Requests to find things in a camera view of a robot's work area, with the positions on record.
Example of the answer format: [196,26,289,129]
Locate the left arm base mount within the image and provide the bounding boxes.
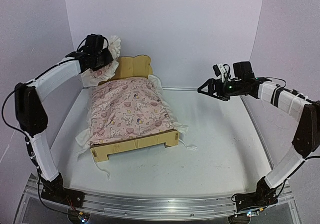
[40,188,85,208]

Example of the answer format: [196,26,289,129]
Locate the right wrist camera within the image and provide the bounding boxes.
[213,63,231,83]

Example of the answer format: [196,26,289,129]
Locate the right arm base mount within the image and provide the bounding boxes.
[231,192,278,213]

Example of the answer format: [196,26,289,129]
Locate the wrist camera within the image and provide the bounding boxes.
[77,34,110,55]
[213,63,231,83]

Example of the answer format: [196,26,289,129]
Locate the wooden pet bed frame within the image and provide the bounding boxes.
[89,55,180,164]

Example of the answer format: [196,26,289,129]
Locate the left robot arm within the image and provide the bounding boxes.
[11,48,114,182]

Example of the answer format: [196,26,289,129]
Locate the pink unicorn print blanket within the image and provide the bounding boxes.
[75,75,189,163]

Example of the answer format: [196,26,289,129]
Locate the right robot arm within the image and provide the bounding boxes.
[197,61,320,189]

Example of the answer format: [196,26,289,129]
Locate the pink ruffled unicorn pillow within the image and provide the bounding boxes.
[81,35,121,87]

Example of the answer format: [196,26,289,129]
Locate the aluminium front rail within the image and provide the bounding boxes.
[14,179,301,224]

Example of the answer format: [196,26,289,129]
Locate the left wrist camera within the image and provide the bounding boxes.
[77,34,110,55]

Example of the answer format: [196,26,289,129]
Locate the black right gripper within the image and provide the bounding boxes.
[197,79,244,101]

